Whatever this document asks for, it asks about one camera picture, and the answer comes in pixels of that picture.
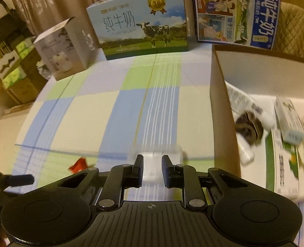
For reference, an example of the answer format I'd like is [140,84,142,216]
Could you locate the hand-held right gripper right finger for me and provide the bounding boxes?
[161,155,247,210]

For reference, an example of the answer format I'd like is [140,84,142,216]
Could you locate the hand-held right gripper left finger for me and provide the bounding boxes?
[55,154,145,210]

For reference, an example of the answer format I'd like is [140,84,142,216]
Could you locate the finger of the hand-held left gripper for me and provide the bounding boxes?
[3,174,35,187]

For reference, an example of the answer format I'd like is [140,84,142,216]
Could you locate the clear plastic box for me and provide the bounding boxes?
[131,147,185,186]

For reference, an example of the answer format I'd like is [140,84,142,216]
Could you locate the red packet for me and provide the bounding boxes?
[68,157,88,174]

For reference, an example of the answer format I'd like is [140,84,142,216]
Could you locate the white pill bottle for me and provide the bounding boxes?
[238,134,255,165]

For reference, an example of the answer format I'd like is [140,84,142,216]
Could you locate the brown cardboard box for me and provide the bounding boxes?
[209,44,304,204]

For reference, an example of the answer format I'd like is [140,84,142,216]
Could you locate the white printed tube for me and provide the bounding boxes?
[226,82,276,130]

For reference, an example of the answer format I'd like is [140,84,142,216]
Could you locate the yellow printed packet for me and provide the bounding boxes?
[266,130,304,194]

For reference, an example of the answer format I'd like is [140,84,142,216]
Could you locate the white toothpaste box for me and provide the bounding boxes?
[274,96,304,145]

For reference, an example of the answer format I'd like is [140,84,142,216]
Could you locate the checked tablecloth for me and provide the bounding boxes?
[12,43,241,204]

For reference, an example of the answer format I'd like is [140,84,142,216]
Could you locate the brown storage carton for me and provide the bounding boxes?
[5,49,48,106]

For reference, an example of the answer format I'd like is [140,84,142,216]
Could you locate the stack of green tissue packs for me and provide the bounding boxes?
[1,37,35,88]

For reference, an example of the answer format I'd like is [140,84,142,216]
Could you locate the white moustache print box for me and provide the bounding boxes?
[0,50,22,79]

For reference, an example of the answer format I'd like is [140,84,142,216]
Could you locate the small teapot picture box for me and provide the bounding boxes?
[33,17,99,81]

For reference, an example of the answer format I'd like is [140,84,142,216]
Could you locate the cow picture milk carton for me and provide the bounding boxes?
[86,0,189,61]

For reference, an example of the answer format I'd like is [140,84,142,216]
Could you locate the blue milk carton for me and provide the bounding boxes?
[190,0,282,50]

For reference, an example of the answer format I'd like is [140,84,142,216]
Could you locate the beige quilted chair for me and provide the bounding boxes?
[271,1,304,66]

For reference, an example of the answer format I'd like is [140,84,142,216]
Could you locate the black wire rack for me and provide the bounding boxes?
[0,0,36,54]

